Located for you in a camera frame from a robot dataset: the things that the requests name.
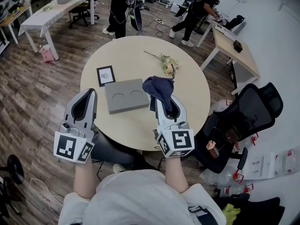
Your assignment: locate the person's white shoe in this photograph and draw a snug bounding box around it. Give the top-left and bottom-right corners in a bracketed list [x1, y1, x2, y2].
[112, 163, 127, 174]

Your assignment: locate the black round stool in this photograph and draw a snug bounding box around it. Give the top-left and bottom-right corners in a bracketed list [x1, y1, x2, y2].
[0, 154, 25, 185]

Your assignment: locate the large black bag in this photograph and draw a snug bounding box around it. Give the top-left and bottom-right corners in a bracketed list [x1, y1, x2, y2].
[215, 193, 285, 225]

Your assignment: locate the dark blue cloth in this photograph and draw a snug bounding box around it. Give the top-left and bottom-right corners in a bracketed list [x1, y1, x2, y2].
[142, 75, 175, 113]

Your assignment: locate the clear plastic bag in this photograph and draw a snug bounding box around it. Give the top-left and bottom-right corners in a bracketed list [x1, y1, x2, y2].
[267, 146, 300, 180]

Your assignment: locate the black waist strap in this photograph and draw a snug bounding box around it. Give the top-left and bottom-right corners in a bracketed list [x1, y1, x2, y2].
[188, 204, 223, 225]

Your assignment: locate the black picture frame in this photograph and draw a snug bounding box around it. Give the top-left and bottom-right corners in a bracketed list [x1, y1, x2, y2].
[96, 65, 117, 88]

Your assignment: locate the person's right forearm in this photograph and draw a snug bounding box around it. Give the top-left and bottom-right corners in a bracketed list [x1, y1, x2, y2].
[164, 156, 189, 194]

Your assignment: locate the white floor cable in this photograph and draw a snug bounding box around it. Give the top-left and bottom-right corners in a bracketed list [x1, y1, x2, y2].
[14, 177, 65, 220]

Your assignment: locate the black mesh office chair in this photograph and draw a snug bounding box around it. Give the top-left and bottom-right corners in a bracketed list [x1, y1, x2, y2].
[193, 82, 284, 174]

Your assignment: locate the clear red-handled water bottle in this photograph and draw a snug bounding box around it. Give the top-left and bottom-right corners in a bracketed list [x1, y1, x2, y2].
[212, 98, 237, 113]
[200, 169, 244, 185]
[234, 132, 260, 150]
[220, 183, 254, 196]

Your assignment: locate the black oval disc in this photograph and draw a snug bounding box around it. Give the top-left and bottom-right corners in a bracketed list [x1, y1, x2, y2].
[130, 5, 143, 32]

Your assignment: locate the wooden desk with white legs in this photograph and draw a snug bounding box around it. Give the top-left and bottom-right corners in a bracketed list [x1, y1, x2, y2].
[196, 20, 261, 96]
[0, 5, 32, 45]

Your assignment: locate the artificial flower bouquet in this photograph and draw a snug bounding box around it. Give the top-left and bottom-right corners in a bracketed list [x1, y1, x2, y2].
[143, 50, 180, 78]

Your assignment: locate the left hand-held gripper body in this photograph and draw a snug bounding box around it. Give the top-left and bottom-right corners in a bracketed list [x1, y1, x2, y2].
[52, 121, 100, 165]

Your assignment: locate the person's left forearm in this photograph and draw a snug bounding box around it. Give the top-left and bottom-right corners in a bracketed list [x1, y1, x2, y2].
[73, 160, 98, 199]

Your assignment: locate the grey box with round cutout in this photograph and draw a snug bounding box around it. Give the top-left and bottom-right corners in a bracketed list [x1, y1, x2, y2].
[105, 78, 150, 115]

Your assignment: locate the person's white shirt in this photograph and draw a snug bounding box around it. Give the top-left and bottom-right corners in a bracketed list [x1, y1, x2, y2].
[58, 169, 227, 225]

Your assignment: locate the white paper sheet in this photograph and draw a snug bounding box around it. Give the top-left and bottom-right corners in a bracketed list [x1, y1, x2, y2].
[245, 155, 265, 179]

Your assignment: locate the pink bottle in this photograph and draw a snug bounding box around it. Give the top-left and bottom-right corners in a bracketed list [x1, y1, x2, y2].
[206, 139, 220, 159]

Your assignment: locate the pink bag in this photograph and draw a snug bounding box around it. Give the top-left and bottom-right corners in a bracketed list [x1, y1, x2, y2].
[38, 44, 54, 63]

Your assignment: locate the brown bag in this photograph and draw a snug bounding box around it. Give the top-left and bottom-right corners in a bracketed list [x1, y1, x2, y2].
[225, 127, 242, 144]

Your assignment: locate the black floor cable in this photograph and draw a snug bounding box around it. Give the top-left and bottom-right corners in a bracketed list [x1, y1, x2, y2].
[140, 7, 186, 38]

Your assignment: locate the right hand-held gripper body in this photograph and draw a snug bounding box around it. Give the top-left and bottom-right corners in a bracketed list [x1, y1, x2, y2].
[153, 121, 195, 159]

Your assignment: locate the white table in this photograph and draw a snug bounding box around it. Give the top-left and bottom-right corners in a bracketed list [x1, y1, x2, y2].
[18, 0, 100, 60]

